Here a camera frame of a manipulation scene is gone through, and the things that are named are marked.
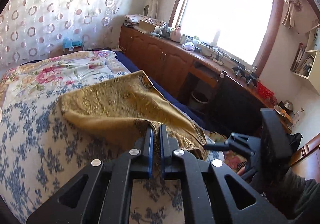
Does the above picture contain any gold patterned garment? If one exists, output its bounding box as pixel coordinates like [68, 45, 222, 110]
[59, 71, 208, 160]

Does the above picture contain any right forearm grey sleeve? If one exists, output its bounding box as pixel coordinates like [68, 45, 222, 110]
[261, 168, 319, 223]

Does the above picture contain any person's right hand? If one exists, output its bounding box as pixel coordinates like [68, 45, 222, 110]
[236, 166, 247, 176]

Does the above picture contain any red basket on sideboard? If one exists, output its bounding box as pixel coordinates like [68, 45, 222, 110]
[257, 81, 274, 100]

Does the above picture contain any long wooden sideboard cabinet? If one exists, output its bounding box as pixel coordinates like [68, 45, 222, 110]
[118, 24, 293, 135]

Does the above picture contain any navy blue mattress edge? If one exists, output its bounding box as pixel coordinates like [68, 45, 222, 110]
[114, 51, 206, 128]

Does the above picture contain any round waste bin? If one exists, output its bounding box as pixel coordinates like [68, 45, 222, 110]
[188, 90, 209, 112]

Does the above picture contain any pink floral quilt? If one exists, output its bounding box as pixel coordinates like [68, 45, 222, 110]
[1, 50, 130, 109]

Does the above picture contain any wood framed window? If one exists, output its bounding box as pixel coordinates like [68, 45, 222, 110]
[169, 0, 284, 75]

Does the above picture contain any pink bottle on sideboard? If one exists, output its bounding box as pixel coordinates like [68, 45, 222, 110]
[170, 25, 182, 43]

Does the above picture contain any tied beige window curtain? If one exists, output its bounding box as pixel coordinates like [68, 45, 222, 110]
[282, 0, 303, 30]

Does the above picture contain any blue box on bed end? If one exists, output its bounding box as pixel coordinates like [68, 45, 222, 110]
[62, 38, 84, 51]

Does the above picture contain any cardboard box on sideboard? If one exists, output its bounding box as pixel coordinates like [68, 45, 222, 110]
[138, 20, 156, 33]

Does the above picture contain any circle patterned sheer curtain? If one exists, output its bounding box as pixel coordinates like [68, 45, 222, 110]
[1, 0, 123, 68]

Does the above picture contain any white wall shelf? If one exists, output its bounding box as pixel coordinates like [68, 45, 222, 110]
[290, 25, 320, 95]

